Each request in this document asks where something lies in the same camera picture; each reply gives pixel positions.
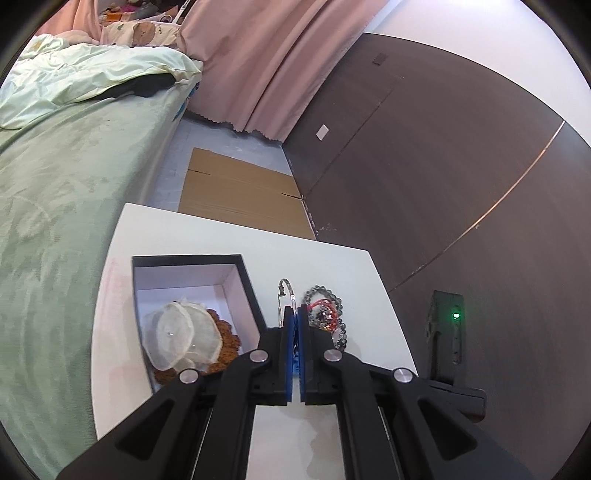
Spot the green bed blanket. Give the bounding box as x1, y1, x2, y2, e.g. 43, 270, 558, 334
0, 85, 191, 464

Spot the clear bracelet with metal clasp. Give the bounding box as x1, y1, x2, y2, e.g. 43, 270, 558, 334
276, 278, 299, 329

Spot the pile of plush toys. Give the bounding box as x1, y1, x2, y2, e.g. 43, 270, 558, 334
99, 0, 160, 23

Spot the bear print pillow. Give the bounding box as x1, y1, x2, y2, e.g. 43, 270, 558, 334
99, 18, 184, 49

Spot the brown seed bead bracelet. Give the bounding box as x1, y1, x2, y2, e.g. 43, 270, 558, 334
154, 308, 243, 385

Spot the pink pillow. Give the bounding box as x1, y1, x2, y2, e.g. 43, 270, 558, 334
59, 30, 100, 46

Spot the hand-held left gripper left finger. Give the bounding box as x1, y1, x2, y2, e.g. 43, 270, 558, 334
55, 306, 297, 480

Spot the black jewelry box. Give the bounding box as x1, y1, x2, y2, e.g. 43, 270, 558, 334
132, 253, 269, 394

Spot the black cloth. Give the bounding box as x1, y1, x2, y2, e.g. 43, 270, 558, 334
99, 74, 179, 99

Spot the pale green duvet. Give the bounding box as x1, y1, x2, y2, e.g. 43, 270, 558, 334
0, 34, 204, 130

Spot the flat cardboard sheet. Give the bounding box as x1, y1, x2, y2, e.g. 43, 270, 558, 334
178, 147, 317, 241

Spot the pink curtain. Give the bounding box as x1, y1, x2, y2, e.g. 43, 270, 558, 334
36, 0, 108, 45
178, 0, 389, 142

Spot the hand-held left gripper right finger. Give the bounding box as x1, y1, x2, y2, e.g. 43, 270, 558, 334
299, 304, 537, 480

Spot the grey bead bracelet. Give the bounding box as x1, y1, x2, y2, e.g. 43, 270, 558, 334
305, 285, 349, 350

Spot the white organza pouch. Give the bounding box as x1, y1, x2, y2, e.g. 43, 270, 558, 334
141, 298, 223, 372

